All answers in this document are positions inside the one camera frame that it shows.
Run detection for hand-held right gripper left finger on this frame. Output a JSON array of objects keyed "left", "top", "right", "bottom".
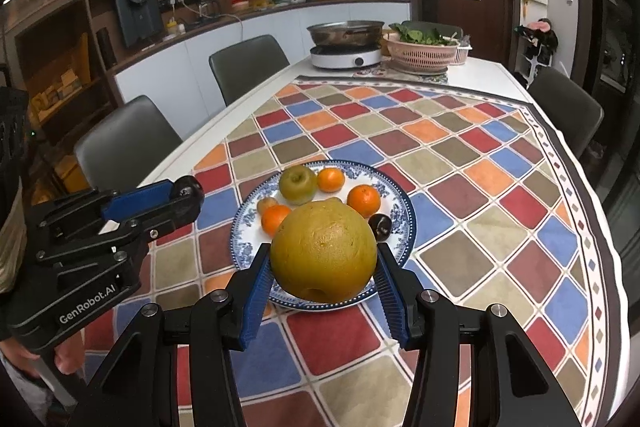
[{"left": 67, "top": 243, "right": 275, "bottom": 427}]

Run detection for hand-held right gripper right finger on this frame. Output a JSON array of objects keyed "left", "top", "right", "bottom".
[{"left": 375, "top": 243, "right": 583, "bottom": 427}]

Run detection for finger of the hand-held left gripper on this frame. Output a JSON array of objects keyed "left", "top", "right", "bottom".
[
  {"left": 34, "top": 199, "right": 203, "bottom": 268},
  {"left": 25, "top": 175, "right": 206, "bottom": 228}
]

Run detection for large yellow citrus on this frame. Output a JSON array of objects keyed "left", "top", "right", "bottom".
[{"left": 270, "top": 200, "right": 378, "bottom": 303}]

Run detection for blue patterned white plate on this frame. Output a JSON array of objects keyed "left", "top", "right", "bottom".
[{"left": 230, "top": 160, "right": 417, "bottom": 312}]

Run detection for large orange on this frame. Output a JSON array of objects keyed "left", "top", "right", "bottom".
[{"left": 346, "top": 184, "right": 382, "bottom": 219}]

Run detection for person's left hand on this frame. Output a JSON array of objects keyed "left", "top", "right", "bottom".
[{"left": 54, "top": 334, "right": 87, "bottom": 374}]

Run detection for grey dining chair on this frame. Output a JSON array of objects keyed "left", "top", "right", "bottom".
[
  {"left": 74, "top": 95, "right": 183, "bottom": 192},
  {"left": 527, "top": 68, "right": 605, "bottom": 158},
  {"left": 208, "top": 34, "right": 291, "bottom": 108}
]

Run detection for small dark fruit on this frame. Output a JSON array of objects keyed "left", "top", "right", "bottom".
[{"left": 369, "top": 214, "right": 392, "bottom": 242}]

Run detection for green apple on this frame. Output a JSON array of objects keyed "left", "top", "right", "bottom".
[{"left": 278, "top": 165, "right": 319, "bottom": 206}]

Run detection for small tangerine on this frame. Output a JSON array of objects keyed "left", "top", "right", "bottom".
[{"left": 317, "top": 167, "right": 346, "bottom": 194}]

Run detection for wooden shelf unit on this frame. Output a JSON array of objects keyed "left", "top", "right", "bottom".
[{"left": 15, "top": 0, "right": 116, "bottom": 188}]

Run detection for black speaker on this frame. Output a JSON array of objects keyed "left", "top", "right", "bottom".
[{"left": 96, "top": 27, "right": 117, "bottom": 68}]

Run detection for colourful checkered tablecloth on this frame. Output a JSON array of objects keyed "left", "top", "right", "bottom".
[{"left": 82, "top": 74, "right": 626, "bottom": 427}]

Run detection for black countertop appliance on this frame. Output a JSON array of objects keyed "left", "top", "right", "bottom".
[{"left": 115, "top": 0, "right": 165, "bottom": 49}]

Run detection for white counter cabinet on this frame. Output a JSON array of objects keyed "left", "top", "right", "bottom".
[{"left": 112, "top": 2, "right": 412, "bottom": 108}]

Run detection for white induction cooker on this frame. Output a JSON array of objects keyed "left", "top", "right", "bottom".
[{"left": 310, "top": 45, "right": 383, "bottom": 70}]

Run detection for pink plastic colander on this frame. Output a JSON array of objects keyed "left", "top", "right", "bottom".
[{"left": 382, "top": 32, "right": 461, "bottom": 72}]

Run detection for steel pot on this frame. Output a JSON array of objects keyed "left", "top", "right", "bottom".
[{"left": 306, "top": 21, "right": 385, "bottom": 49}]

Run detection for green leafy vegetables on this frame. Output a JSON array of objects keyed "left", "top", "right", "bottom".
[{"left": 389, "top": 22, "right": 458, "bottom": 45}]

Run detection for white child chair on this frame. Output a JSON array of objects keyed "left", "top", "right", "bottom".
[{"left": 517, "top": 52, "right": 551, "bottom": 88}]

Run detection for plush toy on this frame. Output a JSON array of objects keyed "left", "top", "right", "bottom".
[{"left": 520, "top": 18, "right": 560, "bottom": 52}]

